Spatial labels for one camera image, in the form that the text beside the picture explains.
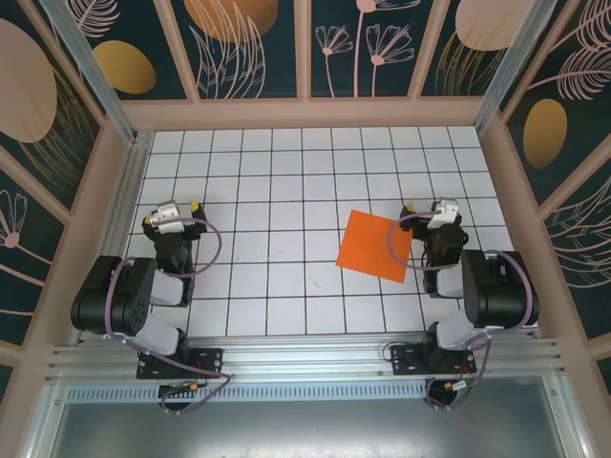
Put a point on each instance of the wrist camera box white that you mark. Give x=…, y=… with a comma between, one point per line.
x=169, y=218
x=443, y=214

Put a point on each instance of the grey metal tray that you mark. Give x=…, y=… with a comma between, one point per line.
x=305, y=429

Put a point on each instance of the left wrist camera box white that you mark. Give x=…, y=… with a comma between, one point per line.
x=169, y=218

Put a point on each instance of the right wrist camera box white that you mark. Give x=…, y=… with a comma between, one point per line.
x=443, y=214

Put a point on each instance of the aluminium side rail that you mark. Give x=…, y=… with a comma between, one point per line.
x=125, y=200

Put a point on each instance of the orange paper sheet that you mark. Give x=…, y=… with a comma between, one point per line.
x=372, y=248

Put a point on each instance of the aluminium frame post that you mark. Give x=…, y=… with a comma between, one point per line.
x=511, y=71
x=93, y=71

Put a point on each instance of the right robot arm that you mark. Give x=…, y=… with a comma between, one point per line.
x=496, y=291

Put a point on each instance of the long aluminium base rail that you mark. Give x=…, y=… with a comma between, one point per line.
x=305, y=353

